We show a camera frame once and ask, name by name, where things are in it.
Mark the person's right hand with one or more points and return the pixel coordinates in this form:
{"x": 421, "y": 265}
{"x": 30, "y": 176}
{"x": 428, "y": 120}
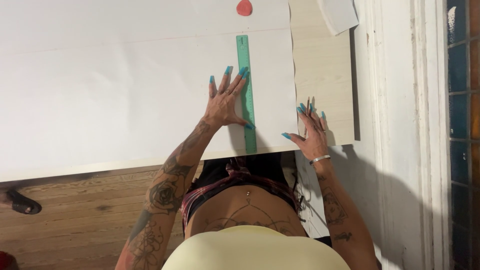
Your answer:
{"x": 315, "y": 140}

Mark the person's left hand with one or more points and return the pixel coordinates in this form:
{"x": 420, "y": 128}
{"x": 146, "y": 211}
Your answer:
{"x": 222, "y": 107}

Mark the green plastic ruler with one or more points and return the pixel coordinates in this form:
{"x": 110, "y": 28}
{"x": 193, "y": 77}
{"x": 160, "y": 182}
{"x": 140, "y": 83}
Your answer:
{"x": 247, "y": 93}

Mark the brown pencil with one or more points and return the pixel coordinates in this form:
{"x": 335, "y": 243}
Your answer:
{"x": 306, "y": 116}

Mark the large white paper sheet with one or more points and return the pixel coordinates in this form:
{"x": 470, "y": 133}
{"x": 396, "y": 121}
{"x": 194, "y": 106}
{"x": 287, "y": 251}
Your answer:
{"x": 146, "y": 78}

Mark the person's body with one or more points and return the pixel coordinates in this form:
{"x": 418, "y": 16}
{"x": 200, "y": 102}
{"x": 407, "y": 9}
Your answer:
{"x": 251, "y": 217}

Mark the red eraser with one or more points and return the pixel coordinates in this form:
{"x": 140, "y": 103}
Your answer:
{"x": 244, "y": 8}

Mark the white paper piece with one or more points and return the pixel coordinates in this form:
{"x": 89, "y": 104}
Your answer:
{"x": 337, "y": 15}

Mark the blue glass window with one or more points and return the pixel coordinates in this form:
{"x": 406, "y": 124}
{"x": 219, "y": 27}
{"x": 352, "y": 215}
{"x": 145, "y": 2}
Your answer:
{"x": 464, "y": 131}

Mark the black sandal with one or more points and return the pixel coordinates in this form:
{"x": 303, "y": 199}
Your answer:
{"x": 23, "y": 204}

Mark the red object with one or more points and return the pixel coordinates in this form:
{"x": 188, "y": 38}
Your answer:
{"x": 5, "y": 261}

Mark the white door frame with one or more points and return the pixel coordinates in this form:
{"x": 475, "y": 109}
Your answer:
{"x": 412, "y": 131}

